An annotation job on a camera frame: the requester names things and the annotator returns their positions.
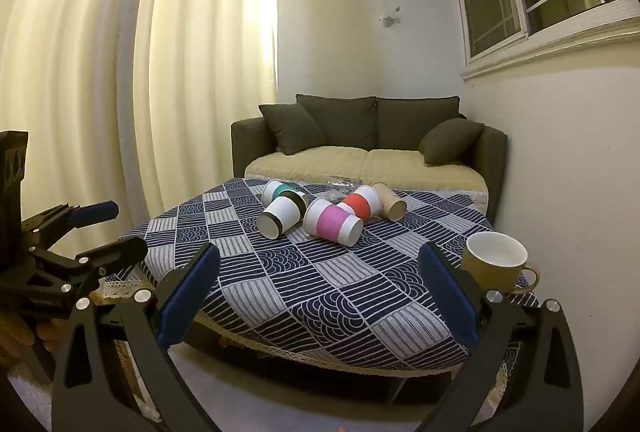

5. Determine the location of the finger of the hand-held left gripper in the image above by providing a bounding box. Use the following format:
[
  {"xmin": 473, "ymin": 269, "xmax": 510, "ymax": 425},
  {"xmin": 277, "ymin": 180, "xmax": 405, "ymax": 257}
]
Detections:
[
  {"xmin": 20, "ymin": 200, "xmax": 120, "ymax": 244},
  {"xmin": 27, "ymin": 237, "xmax": 150, "ymax": 300}
]

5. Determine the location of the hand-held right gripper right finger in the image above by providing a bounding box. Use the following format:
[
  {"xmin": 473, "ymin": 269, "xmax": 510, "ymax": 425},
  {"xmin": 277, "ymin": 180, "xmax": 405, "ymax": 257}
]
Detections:
[{"xmin": 417, "ymin": 241, "xmax": 586, "ymax": 432}]

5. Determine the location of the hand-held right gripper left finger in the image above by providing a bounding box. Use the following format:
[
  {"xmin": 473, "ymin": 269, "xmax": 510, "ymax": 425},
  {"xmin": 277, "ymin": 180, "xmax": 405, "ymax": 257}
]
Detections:
[{"xmin": 51, "ymin": 242, "xmax": 222, "ymax": 432}]

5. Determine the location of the plain brown paper cup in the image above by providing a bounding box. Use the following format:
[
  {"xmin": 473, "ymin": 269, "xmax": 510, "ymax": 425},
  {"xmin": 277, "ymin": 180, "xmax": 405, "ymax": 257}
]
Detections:
[{"xmin": 371, "ymin": 182, "xmax": 408, "ymax": 219}]

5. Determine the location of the black band paper cup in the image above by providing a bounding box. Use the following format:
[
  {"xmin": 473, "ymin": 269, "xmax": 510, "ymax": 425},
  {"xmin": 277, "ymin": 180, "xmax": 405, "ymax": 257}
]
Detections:
[{"xmin": 256, "ymin": 193, "xmax": 309, "ymax": 241}]

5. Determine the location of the red band paper cup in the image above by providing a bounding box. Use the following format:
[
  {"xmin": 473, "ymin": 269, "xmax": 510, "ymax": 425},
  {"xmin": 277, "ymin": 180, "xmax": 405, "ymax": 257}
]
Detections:
[{"xmin": 342, "ymin": 185, "xmax": 383, "ymax": 221}]

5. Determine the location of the pink band paper cup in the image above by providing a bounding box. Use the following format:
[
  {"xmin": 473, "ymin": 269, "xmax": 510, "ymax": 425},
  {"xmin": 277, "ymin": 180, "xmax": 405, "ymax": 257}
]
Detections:
[{"xmin": 303, "ymin": 198, "xmax": 364, "ymax": 248}]

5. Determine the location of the teal band paper cup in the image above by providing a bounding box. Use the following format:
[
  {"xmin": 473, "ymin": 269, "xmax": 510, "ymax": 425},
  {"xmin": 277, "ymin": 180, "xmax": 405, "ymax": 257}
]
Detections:
[{"xmin": 261, "ymin": 179, "xmax": 301, "ymax": 208}]

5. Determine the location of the person's left hand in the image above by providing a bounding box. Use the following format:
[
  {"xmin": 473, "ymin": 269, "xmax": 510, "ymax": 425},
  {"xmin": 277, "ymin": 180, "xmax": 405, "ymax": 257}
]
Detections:
[{"xmin": 0, "ymin": 312, "xmax": 68, "ymax": 357}]

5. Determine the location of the mustard ceramic mug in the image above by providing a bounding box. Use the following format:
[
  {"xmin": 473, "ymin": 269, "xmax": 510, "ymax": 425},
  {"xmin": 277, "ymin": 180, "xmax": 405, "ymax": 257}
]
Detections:
[{"xmin": 460, "ymin": 232, "xmax": 542, "ymax": 296}]

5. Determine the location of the navy patterned tablecloth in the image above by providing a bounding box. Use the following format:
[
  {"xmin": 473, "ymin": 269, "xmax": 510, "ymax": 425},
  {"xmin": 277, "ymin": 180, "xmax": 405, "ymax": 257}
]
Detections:
[{"xmin": 102, "ymin": 178, "xmax": 543, "ymax": 369}]

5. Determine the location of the cream curtain panel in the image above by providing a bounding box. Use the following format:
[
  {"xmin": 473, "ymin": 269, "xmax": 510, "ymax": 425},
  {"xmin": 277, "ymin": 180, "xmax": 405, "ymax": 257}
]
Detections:
[
  {"xmin": 0, "ymin": 0, "xmax": 148, "ymax": 263},
  {"xmin": 132, "ymin": 0, "xmax": 279, "ymax": 219}
]

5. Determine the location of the cream quilted sofa pad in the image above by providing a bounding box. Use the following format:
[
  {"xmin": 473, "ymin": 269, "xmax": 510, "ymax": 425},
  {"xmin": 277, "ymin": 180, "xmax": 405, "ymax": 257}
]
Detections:
[{"xmin": 244, "ymin": 145, "xmax": 488, "ymax": 208}]

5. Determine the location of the clear plastic bag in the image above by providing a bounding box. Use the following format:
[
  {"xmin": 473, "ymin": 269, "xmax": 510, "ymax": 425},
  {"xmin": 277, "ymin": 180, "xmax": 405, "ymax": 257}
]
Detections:
[{"xmin": 325, "ymin": 177, "xmax": 364, "ymax": 203}]

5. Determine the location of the dark green throw pillow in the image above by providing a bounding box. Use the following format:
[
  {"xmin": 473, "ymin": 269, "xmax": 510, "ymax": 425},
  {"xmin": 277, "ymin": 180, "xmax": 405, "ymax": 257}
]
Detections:
[
  {"xmin": 418, "ymin": 117, "xmax": 486, "ymax": 166},
  {"xmin": 258, "ymin": 103, "xmax": 327, "ymax": 156}
]

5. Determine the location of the dark green sofa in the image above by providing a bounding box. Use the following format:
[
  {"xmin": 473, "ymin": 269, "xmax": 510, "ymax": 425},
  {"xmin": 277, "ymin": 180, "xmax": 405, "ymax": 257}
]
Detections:
[{"xmin": 231, "ymin": 94, "xmax": 508, "ymax": 219}]

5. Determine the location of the dark green back cushion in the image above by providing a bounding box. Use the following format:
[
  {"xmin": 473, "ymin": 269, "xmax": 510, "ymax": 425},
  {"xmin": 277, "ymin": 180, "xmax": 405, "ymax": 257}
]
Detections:
[
  {"xmin": 376, "ymin": 96, "xmax": 461, "ymax": 150},
  {"xmin": 296, "ymin": 94, "xmax": 377, "ymax": 152}
]

